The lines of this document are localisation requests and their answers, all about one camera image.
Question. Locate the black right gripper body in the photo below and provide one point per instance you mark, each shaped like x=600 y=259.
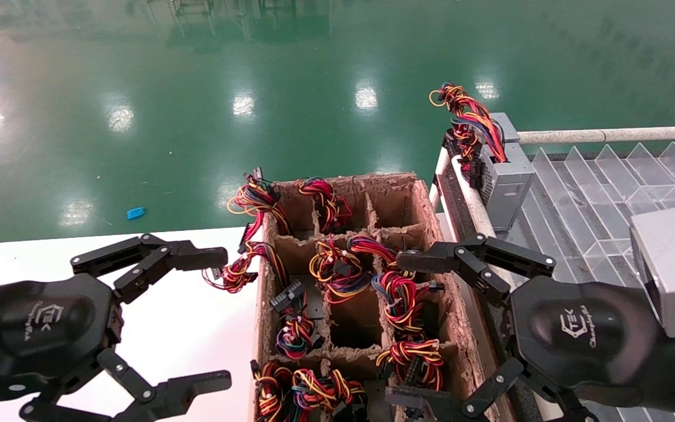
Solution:
x=578 y=334

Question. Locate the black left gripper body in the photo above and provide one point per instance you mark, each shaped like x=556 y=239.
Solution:
x=21 y=334

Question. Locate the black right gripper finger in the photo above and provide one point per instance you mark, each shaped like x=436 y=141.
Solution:
x=431 y=261
x=425 y=407

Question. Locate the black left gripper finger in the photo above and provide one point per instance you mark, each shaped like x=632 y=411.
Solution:
x=197 y=258
x=197 y=387

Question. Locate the brown cardboard divider box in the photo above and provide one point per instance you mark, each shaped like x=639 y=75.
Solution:
x=393 y=202

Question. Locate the small blue scrap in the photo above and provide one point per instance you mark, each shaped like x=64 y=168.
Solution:
x=136 y=213

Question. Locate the clear acrylic divider tray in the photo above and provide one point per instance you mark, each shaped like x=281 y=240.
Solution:
x=583 y=205

